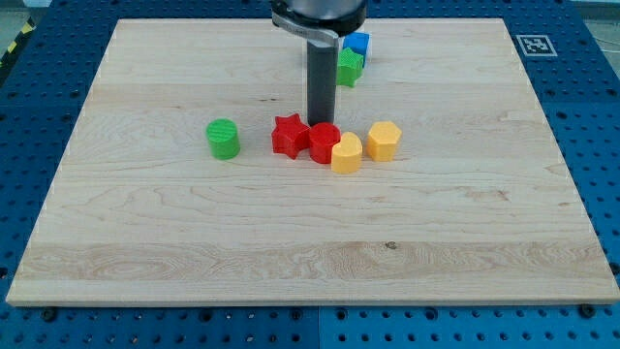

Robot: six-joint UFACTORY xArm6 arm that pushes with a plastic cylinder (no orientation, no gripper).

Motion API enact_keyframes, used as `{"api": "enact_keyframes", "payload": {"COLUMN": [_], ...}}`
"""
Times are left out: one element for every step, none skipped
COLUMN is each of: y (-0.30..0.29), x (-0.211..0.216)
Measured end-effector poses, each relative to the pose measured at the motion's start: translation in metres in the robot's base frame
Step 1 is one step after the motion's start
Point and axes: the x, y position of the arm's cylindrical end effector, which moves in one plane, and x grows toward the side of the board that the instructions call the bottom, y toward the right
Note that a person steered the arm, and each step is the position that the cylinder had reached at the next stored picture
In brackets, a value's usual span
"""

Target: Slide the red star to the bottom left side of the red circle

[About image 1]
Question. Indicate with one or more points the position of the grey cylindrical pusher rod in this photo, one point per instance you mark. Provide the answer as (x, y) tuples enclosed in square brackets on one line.
[(321, 82)]

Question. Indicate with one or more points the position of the red star block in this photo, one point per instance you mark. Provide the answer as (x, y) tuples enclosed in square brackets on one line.
[(290, 135)]

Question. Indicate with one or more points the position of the green star block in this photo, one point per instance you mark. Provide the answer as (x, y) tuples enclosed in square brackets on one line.
[(349, 67)]

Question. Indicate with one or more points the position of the blue cube block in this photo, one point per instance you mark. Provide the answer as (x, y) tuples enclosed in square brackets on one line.
[(358, 42)]

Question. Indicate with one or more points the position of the red cylinder block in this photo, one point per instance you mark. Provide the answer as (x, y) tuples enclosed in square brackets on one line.
[(322, 138)]

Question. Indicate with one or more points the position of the yellow heart block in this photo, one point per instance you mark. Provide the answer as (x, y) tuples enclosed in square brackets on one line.
[(346, 155)]

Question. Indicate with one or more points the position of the yellow hexagon block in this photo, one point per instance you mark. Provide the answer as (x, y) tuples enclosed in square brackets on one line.
[(382, 141)]

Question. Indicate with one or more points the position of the green cylinder block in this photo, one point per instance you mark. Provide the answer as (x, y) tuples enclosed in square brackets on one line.
[(222, 137)]

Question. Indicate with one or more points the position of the wooden board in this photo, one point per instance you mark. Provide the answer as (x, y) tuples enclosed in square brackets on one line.
[(477, 206)]

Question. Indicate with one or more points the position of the white fiducial marker tag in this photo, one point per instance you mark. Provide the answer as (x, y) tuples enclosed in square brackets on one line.
[(534, 45)]

